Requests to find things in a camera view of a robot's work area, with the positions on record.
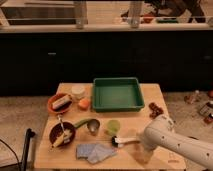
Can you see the white handled dish brush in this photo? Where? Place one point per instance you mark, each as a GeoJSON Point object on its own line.
{"type": "Point", "coordinates": [119, 142]}

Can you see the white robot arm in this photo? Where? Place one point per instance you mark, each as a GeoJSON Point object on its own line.
{"type": "Point", "coordinates": [159, 133]}

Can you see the green plastic tray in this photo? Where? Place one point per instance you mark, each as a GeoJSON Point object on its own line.
{"type": "Point", "coordinates": [117, 95]}

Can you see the white round lidded container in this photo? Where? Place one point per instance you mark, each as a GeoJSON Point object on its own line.
{"type": "Point", "coordinates": [78, 91]}

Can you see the orange sponge block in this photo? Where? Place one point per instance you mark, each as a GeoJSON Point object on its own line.
{"type": "Point", "coordinates": [84, 104]}

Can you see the green plastic cup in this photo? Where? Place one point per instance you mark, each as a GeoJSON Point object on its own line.
{"type": "Point", "coordinates": [113, 126]}

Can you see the brown white sponge block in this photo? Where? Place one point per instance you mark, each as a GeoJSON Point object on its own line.
{"type": "Point", "coordinates": [60, 101]}

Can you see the orange bowl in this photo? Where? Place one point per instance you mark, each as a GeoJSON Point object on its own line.
{"type": "Point", "coordinates": [62, 109]}

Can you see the brown toy grapes cluster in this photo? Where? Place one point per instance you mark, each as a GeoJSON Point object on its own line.
{"type": "Point", "coordinates": [156, 110]}

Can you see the metal spoon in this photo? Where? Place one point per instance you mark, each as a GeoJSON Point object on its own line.
{"type": "Point", "coordinates": [61, 123]}

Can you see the dark red bowl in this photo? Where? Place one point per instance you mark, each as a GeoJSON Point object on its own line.
{"type": "Point", "coordinates": [56, 131]}

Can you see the blue grey cloth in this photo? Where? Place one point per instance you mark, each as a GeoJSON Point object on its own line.
{"type": "Point", "coordinates": [94, 152]}

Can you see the yellow corn toy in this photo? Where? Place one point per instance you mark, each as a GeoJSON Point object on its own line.
{"type": "Point", "coordinates": [58, 141]}

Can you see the green handled metal scoop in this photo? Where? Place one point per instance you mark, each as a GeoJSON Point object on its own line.
{"type": "Point", "coordinates": [93, 125]}

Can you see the black stand post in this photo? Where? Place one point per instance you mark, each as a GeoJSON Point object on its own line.
{"type": "Point", "coordinates": [28, 136]}

